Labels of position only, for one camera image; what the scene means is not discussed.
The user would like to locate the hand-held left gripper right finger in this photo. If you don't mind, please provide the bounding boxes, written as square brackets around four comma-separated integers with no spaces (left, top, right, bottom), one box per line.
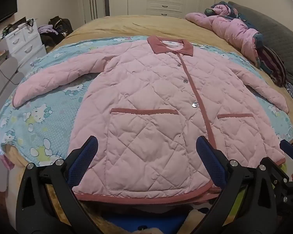
[196,136,277,234]

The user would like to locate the purple clothes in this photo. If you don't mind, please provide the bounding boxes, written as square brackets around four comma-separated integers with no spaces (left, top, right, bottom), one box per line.
[38,25,59,35]

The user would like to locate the tan bed sheet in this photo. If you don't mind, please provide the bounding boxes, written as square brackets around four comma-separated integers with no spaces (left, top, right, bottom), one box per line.
[46,15,293,142]

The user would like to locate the dark striped cloth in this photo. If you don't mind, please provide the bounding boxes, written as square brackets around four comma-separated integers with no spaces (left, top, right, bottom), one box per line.
[260,46,287,86]

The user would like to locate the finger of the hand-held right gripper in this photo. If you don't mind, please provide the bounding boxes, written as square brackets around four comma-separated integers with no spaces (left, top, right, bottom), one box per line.
[280,140,293,160]

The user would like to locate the grey quilted headboard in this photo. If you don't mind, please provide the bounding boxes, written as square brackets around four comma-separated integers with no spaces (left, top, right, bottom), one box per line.
[228,1,293,117]

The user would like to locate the pink quilted jacket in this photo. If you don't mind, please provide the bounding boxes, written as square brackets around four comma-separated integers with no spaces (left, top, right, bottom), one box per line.
[13,35,289,203]

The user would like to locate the white door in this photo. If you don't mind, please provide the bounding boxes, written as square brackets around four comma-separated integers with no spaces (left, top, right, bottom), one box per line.
[81,0,110,24]

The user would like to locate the white drawer chest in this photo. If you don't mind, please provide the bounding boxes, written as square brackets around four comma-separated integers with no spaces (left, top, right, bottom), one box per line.
[5,23,47,67]

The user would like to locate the blue cartoon printed blanket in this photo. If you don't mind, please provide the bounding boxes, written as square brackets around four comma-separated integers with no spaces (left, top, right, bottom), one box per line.
[0,35,293,167]

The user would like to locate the black bag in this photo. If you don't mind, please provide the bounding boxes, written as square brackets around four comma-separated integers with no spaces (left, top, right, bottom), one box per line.
[48,16,73,36]

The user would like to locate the grey chair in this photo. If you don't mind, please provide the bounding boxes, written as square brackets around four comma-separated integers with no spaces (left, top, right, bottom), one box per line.
[0,57,24,133]

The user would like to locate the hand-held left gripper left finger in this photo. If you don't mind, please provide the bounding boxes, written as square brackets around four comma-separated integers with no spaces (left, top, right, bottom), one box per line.
[15,136,105,234]

